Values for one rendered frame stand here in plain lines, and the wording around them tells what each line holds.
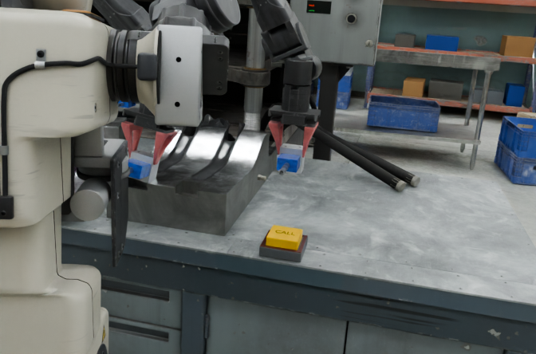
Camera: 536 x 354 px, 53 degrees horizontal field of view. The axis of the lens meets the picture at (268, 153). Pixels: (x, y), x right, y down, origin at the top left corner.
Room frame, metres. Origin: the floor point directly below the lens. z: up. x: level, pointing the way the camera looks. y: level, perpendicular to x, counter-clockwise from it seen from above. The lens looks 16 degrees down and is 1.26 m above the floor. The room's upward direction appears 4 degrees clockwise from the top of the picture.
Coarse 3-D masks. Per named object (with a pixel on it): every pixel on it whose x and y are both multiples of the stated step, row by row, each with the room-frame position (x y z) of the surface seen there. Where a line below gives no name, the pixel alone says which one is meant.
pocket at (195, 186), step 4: (184, 180) 1.05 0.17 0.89; (180, 184) 1.04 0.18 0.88; (184, 184) 1.05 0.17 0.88; (188, 184) 1.05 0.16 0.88; (192, 184) 1.05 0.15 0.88; (196, 184) 1.04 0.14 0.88; (200, 184) 1.04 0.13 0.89; (204, 184) 1.04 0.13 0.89; (176, 188) 1.01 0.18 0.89; (180, 188) 1.04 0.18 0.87; (184, 188) 1.05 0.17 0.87; (188, 188) 1.05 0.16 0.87; (192, 188) 1.05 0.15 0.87; (196, 188) 1.04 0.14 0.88; (200, 188) 1.04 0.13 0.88; (176, 192) 1.01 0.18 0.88; (180, 192) 1.04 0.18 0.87; (184, 192) 1.05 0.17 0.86; (188, 192) 1.05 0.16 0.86; (192, 192) 1.05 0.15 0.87; (196, 192) 1.04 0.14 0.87; (192, 196) 1.00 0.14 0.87; (196, 196) 1.00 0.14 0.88
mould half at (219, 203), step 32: (224, 128) 1.35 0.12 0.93; (160, 160) 1.20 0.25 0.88; (192, 160) 1.21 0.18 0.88; (256, 160) 1.22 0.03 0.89; (128, 192) 1.03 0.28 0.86; (160, 192) 1.01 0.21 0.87; (224, 192) 0.99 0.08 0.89; (256, 192) 1.24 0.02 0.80; (160, 224) 1.01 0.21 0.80; (192, 224) 1.00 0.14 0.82; (224, 224) 0.98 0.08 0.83
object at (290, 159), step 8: (288, 144) 1.13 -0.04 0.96; (280, 152) 1.10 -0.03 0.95; (288, 152) 1.10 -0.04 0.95; (296, 152) 1.09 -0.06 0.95; (280, 160) 1.06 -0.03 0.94; (288, 160) 1.05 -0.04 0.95; (296, 160) 1.05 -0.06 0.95; (280, 168) 1.06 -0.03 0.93; (288, 168) 1.05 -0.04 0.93; (296, 168) 1.05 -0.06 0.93
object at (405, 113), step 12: (372, 96) 4.97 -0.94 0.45; (384, 96) 4.96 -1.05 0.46; (396, 96) 4.95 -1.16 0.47; (372, 108) 4.59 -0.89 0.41; (384, 108) 4.57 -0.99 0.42; (396, 108) 4.55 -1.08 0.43; (408, 108) 4.53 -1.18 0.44; (420, 108) 4.52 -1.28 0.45; (432, 108) 4.50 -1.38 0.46; (372, 120) 4.58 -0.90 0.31; (384, 120) 4.57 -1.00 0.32; (396, 120) 4.56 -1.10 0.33; (408, 120) 4.54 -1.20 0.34; (420, 120) 4.52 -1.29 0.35; (432, 120) 4.50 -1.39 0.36
